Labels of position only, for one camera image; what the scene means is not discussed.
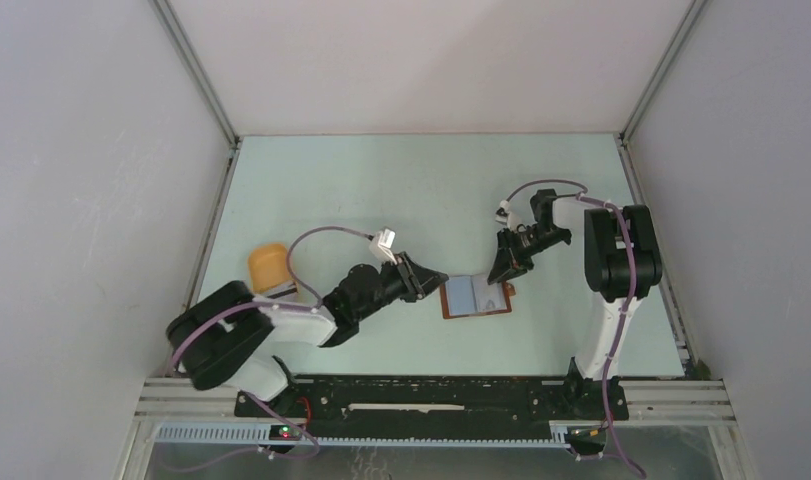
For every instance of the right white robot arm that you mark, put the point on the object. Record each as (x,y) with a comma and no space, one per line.
(621,263)

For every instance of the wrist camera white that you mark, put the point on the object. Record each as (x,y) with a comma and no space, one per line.
(506,217)
(381,244)

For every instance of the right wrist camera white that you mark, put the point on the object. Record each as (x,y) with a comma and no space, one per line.
(506,217)

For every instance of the white cable duct strip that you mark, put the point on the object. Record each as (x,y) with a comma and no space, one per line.
(259,434)

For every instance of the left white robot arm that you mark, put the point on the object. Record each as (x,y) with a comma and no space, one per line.
(216,340)

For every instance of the orange plastic card tray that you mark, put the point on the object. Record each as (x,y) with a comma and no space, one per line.
(267,266)

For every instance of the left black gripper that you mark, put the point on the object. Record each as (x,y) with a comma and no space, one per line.
(417,281)

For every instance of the brown leather card holder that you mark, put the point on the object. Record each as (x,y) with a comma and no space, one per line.
(470,296)

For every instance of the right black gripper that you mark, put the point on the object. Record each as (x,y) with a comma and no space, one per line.
(509,257)

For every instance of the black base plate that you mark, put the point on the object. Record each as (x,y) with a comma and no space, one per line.
(438,407)

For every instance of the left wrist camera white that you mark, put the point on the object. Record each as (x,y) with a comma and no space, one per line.
(381,244)

